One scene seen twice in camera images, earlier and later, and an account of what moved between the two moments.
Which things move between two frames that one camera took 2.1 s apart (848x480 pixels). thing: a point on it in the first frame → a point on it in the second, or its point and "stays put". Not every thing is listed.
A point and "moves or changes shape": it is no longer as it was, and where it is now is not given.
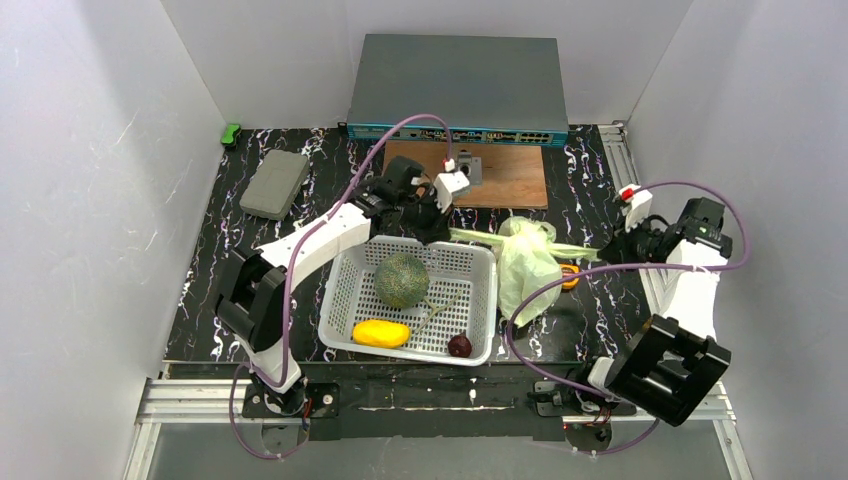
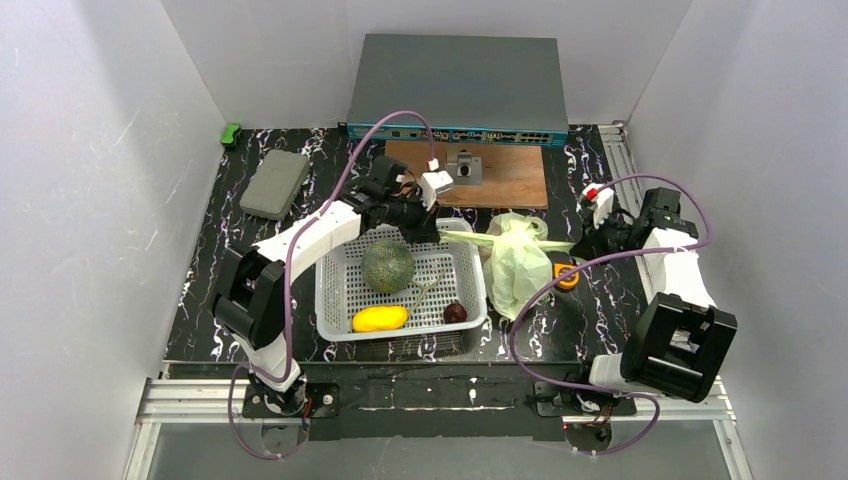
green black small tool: (229, 137) stays put
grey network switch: (492, 89) stays put
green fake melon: (401, 280) → (387, 266)
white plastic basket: (398, 293) moves or changes shape
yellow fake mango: (381, 333) → (379, 318)
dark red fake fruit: (459, 345) → (454, 313)
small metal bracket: (471, 166) stays put
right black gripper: (621, 245) → (597, 234)
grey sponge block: (275, 187) stays put
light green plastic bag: (528, 263) moves or changes shape
